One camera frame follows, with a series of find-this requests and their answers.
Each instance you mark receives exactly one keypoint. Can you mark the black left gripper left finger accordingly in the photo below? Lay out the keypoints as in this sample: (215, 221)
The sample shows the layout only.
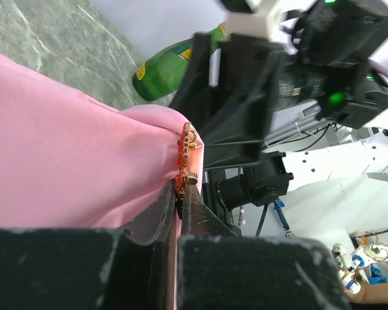
(132, 267)

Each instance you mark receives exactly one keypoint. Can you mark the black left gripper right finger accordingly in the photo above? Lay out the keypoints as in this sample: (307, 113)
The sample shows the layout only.
(219, 270)

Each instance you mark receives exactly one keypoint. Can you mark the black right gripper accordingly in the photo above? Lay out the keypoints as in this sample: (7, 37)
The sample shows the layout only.
(256, 79)

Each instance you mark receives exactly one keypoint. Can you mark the red maple leaf brooch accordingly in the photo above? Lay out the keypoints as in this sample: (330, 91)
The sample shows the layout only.
(186, 143)

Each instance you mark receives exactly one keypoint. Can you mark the pink t-shirt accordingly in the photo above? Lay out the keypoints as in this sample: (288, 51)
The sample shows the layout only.
(69, 161)

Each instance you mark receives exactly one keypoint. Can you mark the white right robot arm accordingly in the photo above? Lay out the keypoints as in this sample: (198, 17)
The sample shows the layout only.
(267, 179)

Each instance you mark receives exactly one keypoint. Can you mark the green glass bottle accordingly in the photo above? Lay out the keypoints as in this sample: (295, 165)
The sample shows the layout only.
(163, 73)

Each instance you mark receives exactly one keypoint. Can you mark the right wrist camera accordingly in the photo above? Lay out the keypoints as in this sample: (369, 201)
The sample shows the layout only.
(337, 37)

